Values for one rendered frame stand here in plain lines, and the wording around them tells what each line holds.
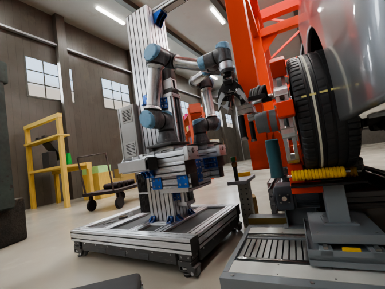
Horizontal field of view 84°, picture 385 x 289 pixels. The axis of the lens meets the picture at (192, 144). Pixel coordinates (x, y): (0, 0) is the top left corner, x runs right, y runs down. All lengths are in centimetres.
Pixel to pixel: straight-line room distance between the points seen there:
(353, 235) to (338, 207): 18
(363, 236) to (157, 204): 132
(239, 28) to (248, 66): 36
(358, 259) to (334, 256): 9
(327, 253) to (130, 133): 155
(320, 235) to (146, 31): 189
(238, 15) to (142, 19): 83
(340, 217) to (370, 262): 25
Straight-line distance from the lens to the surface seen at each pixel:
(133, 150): 188
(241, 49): 208
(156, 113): 140
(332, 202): 142
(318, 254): 129
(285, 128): 116
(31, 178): 750
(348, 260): 130
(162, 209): 180
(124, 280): 81
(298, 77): 117
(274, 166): 151
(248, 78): 197
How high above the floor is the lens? 67
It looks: 4 degrees up
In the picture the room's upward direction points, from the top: 8 degrees counter-clockwise
